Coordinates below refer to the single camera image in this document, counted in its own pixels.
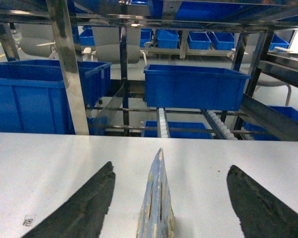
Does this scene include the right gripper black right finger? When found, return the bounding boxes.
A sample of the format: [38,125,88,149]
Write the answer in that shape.
[226,165,298,238]

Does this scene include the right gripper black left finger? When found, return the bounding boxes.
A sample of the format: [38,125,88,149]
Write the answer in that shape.
[23,161,116,238]

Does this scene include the flower gift bag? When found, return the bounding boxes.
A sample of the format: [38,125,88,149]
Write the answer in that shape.
[136,148,175,238]

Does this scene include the QR code sticker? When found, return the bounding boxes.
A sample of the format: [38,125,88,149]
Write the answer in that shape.
[22,214,36,227]

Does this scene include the large blue bin behind table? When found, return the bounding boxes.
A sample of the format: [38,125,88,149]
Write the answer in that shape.
[0,59,112,135]

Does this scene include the blue bin behind table centre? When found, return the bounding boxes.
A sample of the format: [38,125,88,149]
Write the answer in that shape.
[144,64,250,111]

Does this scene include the steel rack upright post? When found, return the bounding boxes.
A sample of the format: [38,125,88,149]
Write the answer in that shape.
[46,0,89,135]

